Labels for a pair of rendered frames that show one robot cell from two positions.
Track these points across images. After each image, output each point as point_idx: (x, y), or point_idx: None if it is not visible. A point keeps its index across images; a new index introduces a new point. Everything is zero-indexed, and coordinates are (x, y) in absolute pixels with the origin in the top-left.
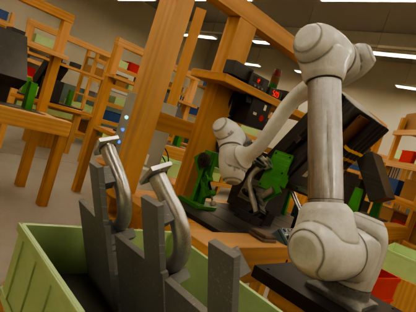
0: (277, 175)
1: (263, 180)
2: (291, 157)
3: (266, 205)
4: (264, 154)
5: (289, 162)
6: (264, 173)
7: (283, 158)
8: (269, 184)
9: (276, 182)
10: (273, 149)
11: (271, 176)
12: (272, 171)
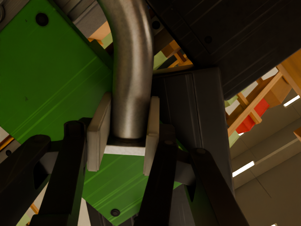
0: (51, 130)
1: (55, 47)
2: (112, 216)
3: None
4: (247, 75)
5: (92, 202)
6: (98, 67)
7: (127, 186)
8: (12, 74)
9: (13, 115)
10: (220, 149)
11: (62, 102)
12: (89, 115)
